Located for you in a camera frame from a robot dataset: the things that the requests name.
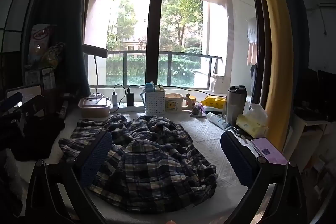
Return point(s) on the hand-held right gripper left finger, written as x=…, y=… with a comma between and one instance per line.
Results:
x=96, y=158

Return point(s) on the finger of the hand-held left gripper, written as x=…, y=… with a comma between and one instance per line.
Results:
x=14, y=98
x=32, y=104

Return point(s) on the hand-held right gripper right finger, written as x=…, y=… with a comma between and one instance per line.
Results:
x=236, y=158

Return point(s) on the plaid flannel shirt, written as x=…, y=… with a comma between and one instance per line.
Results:
x=157, y=161

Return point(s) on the black tablet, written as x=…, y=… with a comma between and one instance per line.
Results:
x=29, y=92

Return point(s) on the small printed carton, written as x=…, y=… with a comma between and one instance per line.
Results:
x=33, y=78
x=49, y=78

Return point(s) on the black cloth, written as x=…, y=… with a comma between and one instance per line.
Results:
x=39, y=137

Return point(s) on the white textured tablecloth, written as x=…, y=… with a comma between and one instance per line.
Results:
x=210, y=140

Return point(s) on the purple flat box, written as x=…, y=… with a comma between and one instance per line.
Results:
x=269, y=150

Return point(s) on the yellow tissue pack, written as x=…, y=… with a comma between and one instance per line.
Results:
x=252, y=124

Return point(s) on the white cream tube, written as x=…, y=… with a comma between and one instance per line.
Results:
x=216, y=120

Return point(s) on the beige lunch box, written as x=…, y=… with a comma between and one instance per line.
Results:
x=94, y=108

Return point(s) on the stainless steel tumbler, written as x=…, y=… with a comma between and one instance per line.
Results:
x=235, y=106

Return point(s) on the yellow green snack bag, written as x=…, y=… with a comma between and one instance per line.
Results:
x=53, y=56

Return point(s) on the white power strip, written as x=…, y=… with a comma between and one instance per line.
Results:
x=126, y=108

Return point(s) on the yellow snack packet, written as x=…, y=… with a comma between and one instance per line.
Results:
x=214, y=101

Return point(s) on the small purple plant ornament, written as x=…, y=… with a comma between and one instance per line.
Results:
x=197, y=110

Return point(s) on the white charger plug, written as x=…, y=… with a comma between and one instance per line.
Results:
x=114, y=98

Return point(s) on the red white snack bag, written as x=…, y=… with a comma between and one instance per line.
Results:
x=40, y=40

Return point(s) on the black charger plug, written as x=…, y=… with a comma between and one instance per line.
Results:
x=130, y=99

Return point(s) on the white shelf unit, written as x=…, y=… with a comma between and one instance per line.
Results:
x=307, y=140

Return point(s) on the small yellow figurine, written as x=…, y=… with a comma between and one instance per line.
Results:
x=189, y=99

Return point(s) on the white perforated basket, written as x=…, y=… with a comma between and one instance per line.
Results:
x=155, y=103

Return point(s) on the green curtain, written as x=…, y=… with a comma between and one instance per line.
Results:
x=65, y=29

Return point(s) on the white desk lamp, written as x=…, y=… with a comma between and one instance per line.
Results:
x=94, y=50

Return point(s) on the yellow bear mug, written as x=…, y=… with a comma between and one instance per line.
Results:
x=174, y=103

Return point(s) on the blue bottle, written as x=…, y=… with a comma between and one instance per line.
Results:
x=149, y=87

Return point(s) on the yellow curtain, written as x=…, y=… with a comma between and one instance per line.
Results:
x=278, y=56

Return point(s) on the balcony railing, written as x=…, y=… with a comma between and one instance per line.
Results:
x=157, y=54

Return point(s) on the hanging laundry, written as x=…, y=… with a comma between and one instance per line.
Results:
x=252, y=35

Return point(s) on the dark window frame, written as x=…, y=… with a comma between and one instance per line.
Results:
x=156, y=16

